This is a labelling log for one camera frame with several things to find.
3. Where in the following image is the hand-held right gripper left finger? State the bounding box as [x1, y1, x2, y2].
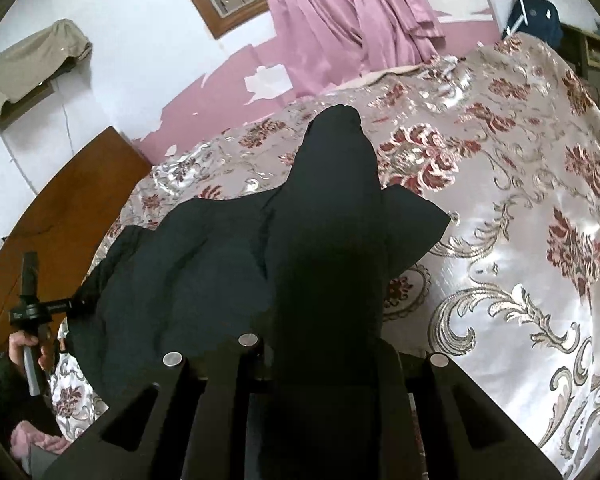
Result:
[45, 334, 272, 480]

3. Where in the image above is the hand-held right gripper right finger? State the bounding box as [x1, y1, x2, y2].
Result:
[377, 347, 564, 480]

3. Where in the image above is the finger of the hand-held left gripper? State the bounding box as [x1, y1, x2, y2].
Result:
[45, 297, 89, 314]

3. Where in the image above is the black jacket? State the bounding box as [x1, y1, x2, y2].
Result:
[67, 104, 453, 480]

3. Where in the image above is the person's left forearm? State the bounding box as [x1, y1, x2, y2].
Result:
[0, 352, 63, 442]

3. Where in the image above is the person's left hand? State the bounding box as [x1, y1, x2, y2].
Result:
[7, 330, 57, 375]

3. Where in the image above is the wooden headboard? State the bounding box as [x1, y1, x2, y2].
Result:
[0, 126, 153, 356]

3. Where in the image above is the pink cloth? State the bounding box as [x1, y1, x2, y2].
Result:
[9, 421, 70, 462]

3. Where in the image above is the floral satin bedspread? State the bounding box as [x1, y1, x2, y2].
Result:
[47, 35, 600, 466]

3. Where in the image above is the khaki cloth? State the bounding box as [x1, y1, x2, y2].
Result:
[0, 18, 94, 137]

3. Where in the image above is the wooden shelf unit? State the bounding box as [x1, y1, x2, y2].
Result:
[560, 22, 600, 111]

